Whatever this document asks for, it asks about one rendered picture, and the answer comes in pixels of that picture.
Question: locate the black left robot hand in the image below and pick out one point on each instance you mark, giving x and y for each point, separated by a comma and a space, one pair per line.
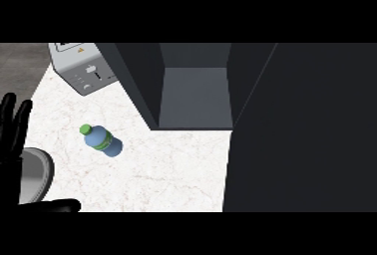
10, 172

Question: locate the blue water bottle green cap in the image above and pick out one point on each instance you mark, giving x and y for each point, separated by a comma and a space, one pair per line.
101, 140

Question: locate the dark grey cabinet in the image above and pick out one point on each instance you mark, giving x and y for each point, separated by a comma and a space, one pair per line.
191, 93

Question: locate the grey round pan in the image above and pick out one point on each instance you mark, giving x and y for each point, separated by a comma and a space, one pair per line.
36, 174

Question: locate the silver toaster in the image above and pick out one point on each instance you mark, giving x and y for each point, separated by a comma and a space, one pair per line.
82, 68

